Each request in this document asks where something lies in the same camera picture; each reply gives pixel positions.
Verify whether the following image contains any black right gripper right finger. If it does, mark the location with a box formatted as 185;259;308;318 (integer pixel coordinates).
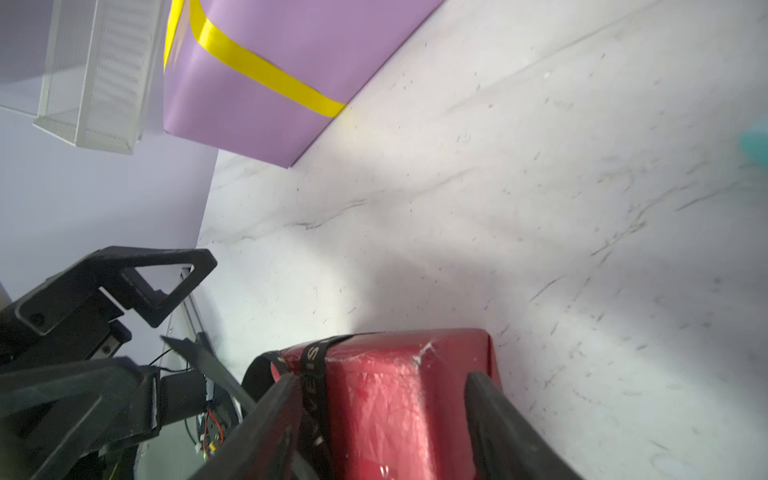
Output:
464;372;581;480

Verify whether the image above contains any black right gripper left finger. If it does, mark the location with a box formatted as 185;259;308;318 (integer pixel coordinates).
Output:
191;375;302;480

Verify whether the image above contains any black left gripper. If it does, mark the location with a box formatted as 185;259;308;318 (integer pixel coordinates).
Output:
1;246;217;479

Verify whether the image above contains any black lettered ribbon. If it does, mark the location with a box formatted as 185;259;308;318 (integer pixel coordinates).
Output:
160;333;355;480

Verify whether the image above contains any red gift box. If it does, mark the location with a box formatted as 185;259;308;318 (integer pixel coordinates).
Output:
281;328;501;479

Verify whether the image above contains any yellow satin ribbon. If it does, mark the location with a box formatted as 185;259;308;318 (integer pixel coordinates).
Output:
163;0;345;118

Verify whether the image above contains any large purple gift box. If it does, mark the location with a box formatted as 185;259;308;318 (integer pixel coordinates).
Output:
163;0;437;168

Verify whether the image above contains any white mesh two-tier shelf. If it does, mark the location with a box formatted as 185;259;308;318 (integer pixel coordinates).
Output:
33;0;163;154

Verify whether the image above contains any teal cloth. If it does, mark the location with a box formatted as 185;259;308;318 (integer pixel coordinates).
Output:
739;117;768;169

